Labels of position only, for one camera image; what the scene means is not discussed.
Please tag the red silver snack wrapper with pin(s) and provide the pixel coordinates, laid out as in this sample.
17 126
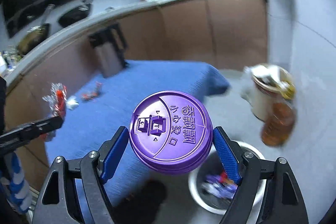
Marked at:
56 100

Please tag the white bag-lined bin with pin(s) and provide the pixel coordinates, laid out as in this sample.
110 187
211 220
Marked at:
260 106

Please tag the small red wrapper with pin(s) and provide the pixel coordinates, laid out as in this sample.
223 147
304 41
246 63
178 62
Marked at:
90 94

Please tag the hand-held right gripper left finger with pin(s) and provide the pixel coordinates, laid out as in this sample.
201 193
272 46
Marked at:
114 153

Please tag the amber oil bottle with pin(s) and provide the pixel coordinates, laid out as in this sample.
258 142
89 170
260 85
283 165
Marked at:
278 124

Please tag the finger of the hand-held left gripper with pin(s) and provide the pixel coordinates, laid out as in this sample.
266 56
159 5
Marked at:
31 129

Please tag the brown electric kettle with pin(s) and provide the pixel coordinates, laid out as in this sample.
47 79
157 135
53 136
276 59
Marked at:
109 56

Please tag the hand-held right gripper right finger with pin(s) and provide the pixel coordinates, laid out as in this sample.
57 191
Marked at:
227 158

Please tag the white tissue wad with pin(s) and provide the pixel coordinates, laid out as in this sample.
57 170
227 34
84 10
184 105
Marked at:
72 103

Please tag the white round trash bin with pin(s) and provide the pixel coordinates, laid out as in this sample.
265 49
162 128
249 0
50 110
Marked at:
194 187

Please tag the black frying pan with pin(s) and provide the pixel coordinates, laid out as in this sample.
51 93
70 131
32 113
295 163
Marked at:
76 15

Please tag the purple snack wrapper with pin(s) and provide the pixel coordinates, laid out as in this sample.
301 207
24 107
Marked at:
219 186

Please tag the blue towel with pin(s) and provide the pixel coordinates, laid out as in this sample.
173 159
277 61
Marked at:
110 108

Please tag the person's left hand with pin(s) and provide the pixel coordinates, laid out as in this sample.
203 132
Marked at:
17 182

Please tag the purple cup lid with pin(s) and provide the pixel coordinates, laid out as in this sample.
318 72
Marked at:
170 132

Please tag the golden wok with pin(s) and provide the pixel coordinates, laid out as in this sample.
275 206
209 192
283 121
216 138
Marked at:
32 39

